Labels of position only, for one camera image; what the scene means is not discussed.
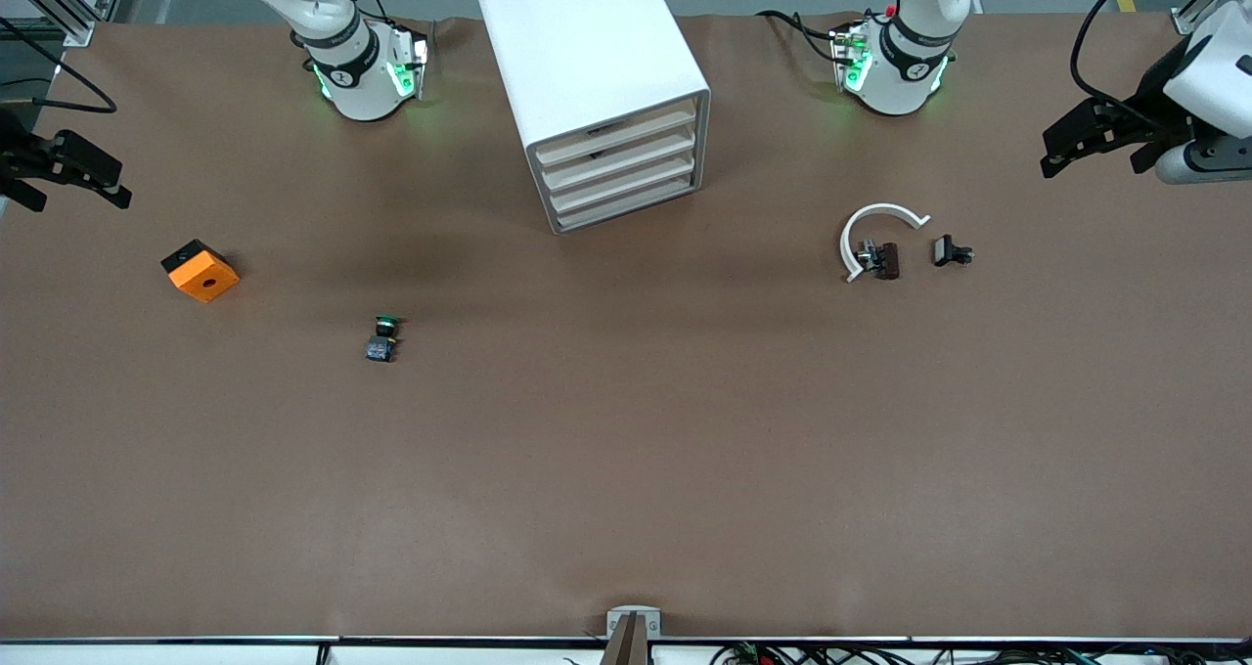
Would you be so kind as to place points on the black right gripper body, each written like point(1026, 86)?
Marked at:
point(20, 155)

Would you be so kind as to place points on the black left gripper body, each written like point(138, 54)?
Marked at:
point(1152, 100)

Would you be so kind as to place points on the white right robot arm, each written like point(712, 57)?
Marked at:
point(357, 78)

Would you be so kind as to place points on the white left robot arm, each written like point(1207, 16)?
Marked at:
point(895, 68)

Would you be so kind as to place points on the green push button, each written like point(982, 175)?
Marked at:
point(380, 349)

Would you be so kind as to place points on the orange box with hole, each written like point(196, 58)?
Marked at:
point(205, 279)

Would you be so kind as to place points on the small black clip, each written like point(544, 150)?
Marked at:
point(944, 250)

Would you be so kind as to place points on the small brown component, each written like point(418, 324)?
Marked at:
point(887, 259)

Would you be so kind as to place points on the white curved plastic part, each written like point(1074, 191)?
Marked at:
point(845, 246)

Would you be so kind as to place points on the brown table mat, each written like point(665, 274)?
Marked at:
point(626, 469)

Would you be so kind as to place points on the dark tapered pole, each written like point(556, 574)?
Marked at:
point(626, 650)

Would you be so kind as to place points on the aluminium frame profile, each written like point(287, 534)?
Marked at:
point(1184, 22)
point(83, 31)

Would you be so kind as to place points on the grey metal bracket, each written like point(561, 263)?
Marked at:
point(612, 616)

